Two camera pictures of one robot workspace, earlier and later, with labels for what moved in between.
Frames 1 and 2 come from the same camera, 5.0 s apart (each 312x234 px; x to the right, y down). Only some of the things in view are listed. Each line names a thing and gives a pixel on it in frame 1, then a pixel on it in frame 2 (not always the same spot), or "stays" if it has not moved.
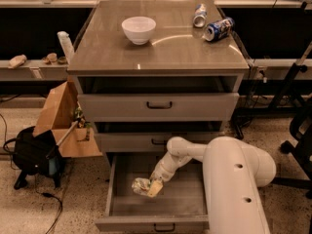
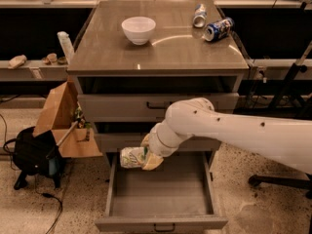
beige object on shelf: (17, 61) stays
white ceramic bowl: (138, 29) stays
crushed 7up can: (140, 185) → (132, 157)
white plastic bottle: (66, 45) stays
